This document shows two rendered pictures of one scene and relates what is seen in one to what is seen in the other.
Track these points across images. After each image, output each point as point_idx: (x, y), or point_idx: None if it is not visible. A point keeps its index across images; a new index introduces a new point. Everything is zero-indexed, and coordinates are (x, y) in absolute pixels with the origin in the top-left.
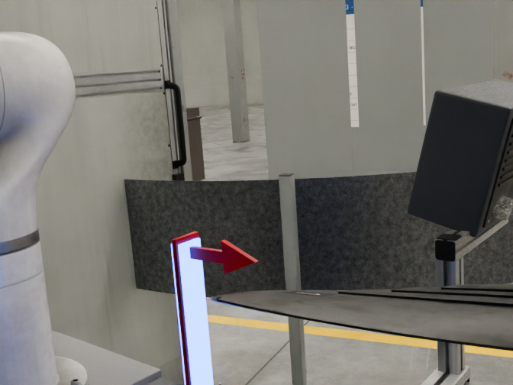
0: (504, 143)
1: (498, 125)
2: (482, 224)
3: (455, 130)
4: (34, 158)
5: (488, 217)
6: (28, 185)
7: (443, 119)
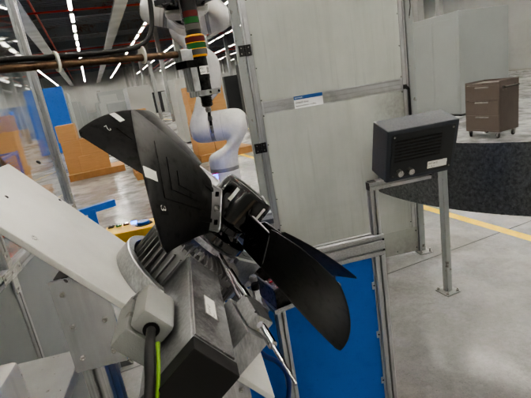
0: (389, 145)
1: (386, 138)
2: (389, 178)
3: (378, 138)
4: (231, 146)
5: (391, 174)
6: (230, 153)
7: (375, 133)
